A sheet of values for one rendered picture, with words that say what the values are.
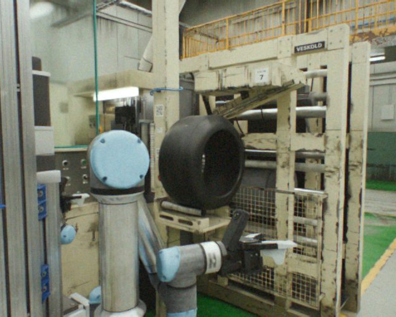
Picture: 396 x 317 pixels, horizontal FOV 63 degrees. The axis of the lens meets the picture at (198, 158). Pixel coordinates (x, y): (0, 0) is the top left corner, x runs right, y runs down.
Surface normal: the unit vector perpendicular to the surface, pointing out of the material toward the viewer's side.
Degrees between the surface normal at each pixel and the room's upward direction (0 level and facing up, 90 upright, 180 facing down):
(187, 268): 90
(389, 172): 90
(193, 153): 78
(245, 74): 90
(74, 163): 90
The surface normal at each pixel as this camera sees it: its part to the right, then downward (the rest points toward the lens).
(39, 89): 0.76, 0.05
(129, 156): 0.40, -0.06
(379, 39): -0.65, 0.06
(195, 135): 0.12, -0.38
